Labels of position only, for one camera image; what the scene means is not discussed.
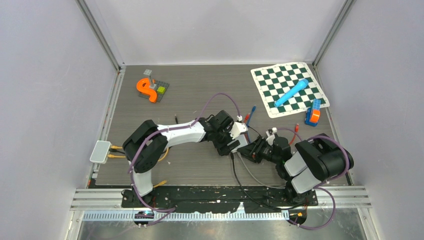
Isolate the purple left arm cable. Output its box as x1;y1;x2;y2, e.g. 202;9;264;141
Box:
128;92;243;227

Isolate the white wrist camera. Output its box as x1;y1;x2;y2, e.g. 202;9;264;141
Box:
229;121;248;140
266;127;278;145

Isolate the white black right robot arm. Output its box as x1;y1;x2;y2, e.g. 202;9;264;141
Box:
237;133;354;205

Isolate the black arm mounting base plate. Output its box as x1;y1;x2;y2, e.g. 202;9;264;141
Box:
121;185;318;214

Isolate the orange S-shaped toy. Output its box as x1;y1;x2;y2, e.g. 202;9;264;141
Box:
136;77;158;103

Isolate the small grey lego tile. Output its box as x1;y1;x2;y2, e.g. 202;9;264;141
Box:
143;69;152;76

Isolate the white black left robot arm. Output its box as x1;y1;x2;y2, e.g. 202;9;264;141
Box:
122;110;248;207

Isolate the yellow ethernet cable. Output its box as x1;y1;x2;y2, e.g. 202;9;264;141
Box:
107;144;170;189

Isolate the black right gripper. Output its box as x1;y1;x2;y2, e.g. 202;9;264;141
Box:
237;135;281;164

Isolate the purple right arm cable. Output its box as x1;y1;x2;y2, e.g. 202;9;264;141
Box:
276;128;351;231

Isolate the blue ethernet cable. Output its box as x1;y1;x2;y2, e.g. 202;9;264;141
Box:
246;105;258;127

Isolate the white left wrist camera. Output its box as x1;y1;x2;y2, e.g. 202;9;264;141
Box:
229;121;248;140

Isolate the aluminium frame rail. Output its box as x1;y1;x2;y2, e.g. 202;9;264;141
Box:
70;185;372;211

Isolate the light blue toy microphone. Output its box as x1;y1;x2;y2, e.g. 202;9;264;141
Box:
273;78;309;108

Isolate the green white chessboard mat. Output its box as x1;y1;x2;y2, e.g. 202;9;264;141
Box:
250;62;330;119

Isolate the grey lego baseplate with bricks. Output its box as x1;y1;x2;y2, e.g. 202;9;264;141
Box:
136;77;170;103

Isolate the white switch at table edge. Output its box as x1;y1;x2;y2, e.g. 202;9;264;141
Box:
89;140;112;164

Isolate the black ethernet cable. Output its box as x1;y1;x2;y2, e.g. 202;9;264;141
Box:
230;152;299;213

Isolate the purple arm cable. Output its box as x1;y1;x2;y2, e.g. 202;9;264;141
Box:
128;92;243;227
276;128;351;231

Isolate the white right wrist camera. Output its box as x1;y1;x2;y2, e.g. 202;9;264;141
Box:
266;127;278;145

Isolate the white network switch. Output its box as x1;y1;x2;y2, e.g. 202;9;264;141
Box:
232;134;249;153

